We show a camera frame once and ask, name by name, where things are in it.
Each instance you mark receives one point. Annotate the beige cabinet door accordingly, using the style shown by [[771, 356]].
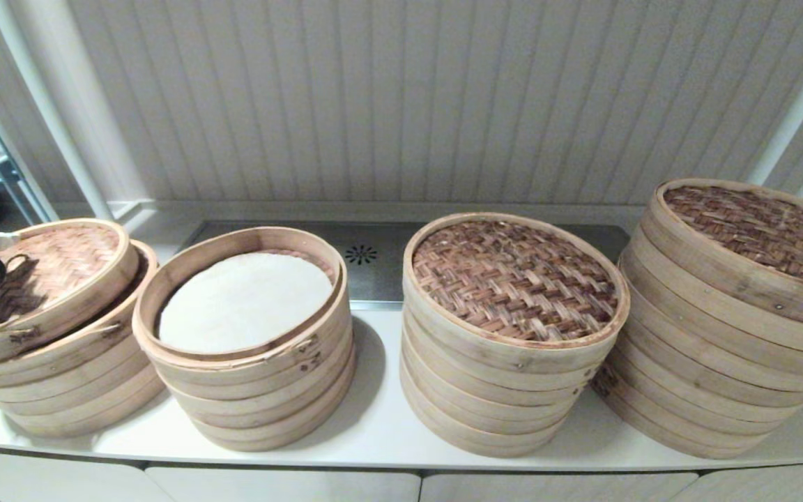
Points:
[[46, 481], [555, 490], [778, 484], [283, 488]]

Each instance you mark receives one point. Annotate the stainless steel drain plate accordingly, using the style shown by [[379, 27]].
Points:
[[373, 279]]

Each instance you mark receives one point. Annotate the grey metal rack frame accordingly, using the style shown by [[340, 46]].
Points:
[[11, 174]]

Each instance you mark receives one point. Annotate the white round liner paper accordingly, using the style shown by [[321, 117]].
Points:
[[248, 300]]

